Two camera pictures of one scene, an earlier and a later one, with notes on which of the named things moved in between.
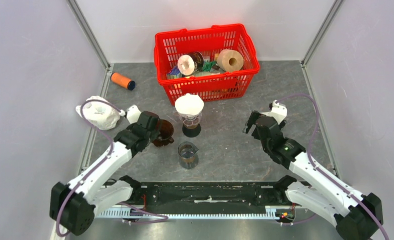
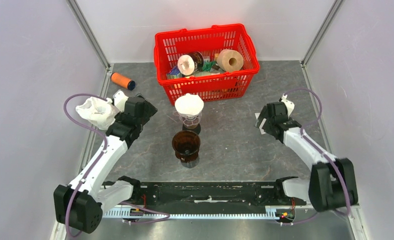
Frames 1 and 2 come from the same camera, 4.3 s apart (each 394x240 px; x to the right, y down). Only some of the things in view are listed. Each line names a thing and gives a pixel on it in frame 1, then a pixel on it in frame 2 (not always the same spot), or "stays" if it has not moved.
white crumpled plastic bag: (100, 115) stays
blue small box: (175, 73) stays
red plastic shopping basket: (216, 61) stays
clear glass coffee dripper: (190, 121) stays
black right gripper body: (255, 134) → (267, 125)
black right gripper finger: (254, 115) → (263, 115)
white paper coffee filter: (189, 105) stays
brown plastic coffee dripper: (166, 130) → (186, 144)
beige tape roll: (229, 60) stays
